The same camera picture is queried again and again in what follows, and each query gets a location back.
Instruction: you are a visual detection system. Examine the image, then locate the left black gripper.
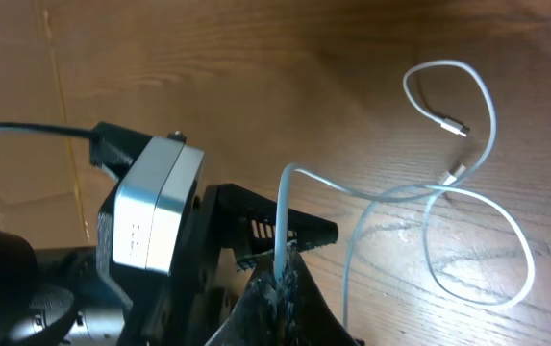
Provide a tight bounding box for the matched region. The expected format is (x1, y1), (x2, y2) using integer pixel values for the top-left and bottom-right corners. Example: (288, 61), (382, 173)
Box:
(96, 184), (338, 345)

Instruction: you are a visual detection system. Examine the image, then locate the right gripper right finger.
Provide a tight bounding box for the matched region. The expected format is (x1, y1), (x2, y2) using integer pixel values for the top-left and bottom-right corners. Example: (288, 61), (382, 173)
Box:
(282, 247), (358, 346)

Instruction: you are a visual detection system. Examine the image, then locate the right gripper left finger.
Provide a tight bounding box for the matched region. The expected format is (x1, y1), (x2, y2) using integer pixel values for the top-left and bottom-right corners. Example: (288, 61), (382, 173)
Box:
(206, 255), (279, 346)

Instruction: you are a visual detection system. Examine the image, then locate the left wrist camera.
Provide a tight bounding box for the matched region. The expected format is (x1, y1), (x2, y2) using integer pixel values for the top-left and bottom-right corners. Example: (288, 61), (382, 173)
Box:
(112, 136), (205, 275)

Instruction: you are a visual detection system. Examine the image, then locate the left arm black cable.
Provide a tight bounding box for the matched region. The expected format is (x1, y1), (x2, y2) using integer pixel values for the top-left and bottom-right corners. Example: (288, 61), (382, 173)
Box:
(0, 120), (154, 182)

